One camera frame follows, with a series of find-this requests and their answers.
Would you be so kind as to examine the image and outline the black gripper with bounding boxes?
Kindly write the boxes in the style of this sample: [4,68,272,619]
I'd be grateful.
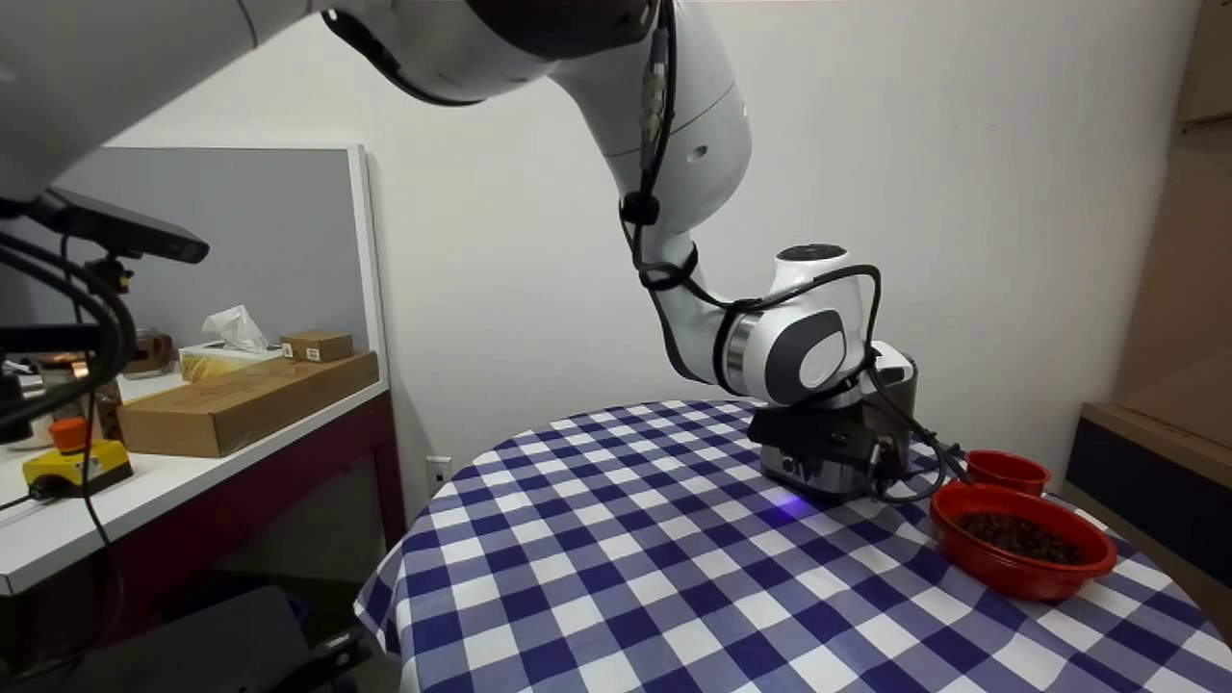
[845,374,919,485]

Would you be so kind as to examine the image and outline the silver toaster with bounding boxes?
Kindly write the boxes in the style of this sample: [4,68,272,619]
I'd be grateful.
[748,403,902,503]

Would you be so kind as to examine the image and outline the small red bowl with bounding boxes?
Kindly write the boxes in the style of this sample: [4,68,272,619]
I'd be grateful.
[961,447,1054,499]

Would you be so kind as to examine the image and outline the dark coffee beans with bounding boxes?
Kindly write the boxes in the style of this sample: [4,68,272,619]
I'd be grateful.
[960,510,1090,566]

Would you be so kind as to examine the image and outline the large red bowl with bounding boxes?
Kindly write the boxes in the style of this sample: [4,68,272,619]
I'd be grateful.
[929,476,1119,610]

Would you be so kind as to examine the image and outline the blue white checkered tablecloth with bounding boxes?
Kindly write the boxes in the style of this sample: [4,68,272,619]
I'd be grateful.
[349,398,1232,693]

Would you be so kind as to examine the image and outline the brown wooden cabinet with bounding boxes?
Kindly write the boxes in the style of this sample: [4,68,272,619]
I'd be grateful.
[1063,343,1232,594]

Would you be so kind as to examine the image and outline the beige wooden panel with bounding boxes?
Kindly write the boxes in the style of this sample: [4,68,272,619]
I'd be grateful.
[1114,0,1232,403]

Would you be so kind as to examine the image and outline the small cardboard box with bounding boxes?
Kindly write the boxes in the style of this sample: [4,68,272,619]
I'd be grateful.
[280,329,357,365]

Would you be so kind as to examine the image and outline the grey partition panel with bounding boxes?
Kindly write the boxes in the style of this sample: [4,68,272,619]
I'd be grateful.
[50,144,388,390]

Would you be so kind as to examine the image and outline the flat cardboard box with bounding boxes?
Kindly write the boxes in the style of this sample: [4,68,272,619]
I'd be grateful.
[116,349,387,462]

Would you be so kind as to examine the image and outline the tissue box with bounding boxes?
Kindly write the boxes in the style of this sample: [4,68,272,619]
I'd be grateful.
[176,299,294,386]

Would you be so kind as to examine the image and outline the white desk with red side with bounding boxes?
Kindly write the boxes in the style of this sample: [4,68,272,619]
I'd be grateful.
[0,368,404,646]

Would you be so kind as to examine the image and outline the black chair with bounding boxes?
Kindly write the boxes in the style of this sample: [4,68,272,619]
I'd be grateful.
[50,580,376,693]

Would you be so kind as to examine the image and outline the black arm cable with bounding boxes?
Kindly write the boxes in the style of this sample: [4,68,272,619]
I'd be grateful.
[615,5,970,498]

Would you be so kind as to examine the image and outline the black cable bundle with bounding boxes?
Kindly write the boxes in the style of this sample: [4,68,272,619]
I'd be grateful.
[0,226,144,439]

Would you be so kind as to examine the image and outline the black bar camera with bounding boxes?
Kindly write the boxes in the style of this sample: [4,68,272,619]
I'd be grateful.
[25,188,212,268]

